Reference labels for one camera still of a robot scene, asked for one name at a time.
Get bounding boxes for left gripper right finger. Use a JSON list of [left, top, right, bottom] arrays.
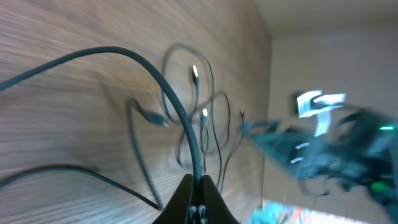
[[201, 175, 239, 224]]

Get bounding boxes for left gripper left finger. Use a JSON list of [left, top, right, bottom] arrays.
[[153, 174, 193, 224]]

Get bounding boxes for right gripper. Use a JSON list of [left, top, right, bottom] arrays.
[[239, 120, 330, 179]]

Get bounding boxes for thin black USB cable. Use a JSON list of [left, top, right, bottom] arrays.
[[0, 42, 246, 212]]

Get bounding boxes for thick black USB cable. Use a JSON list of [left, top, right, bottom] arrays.
[[0, 45, 203, 187]]

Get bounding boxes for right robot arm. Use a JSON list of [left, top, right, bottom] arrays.
[[240, 108, 397, 223]]

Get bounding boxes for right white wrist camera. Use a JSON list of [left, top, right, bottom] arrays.
[[295, 90, 346, 137]]

